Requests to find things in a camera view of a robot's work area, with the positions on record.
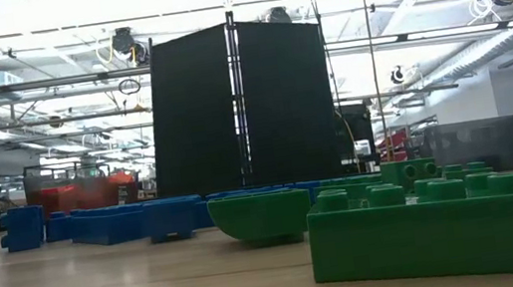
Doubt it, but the green curved-bottom toy brick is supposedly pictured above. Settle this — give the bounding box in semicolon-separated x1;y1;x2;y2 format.
205;184;318;250

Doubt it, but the green rectangular toy brick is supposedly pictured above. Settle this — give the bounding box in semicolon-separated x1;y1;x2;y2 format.
312;172;386;207
301;162;513;287

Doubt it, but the orange rectangular toy brick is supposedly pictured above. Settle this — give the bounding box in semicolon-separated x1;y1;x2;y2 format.
36;177;114;218
107;168;137;191

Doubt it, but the black folding screen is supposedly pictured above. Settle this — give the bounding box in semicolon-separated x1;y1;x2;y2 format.
133;0;346;201

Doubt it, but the black equipment box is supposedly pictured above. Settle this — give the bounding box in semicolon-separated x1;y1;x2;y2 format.
334;101;380;168

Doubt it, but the red rack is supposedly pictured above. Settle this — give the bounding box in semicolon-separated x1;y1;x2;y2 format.
374;127;414;165

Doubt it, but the thin vertical pole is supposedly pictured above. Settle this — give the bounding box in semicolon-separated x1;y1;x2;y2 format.
361;0;392;162

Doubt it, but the translucent grey plastic bin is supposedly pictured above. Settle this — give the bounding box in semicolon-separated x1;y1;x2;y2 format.
422;114;513;183
21;150;143;220

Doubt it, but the yellow power cable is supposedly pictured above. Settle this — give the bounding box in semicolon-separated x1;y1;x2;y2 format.
340;108;361;174

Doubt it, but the black hanging cable ring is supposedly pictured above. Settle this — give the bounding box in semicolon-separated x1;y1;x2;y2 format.
116;77;143;98

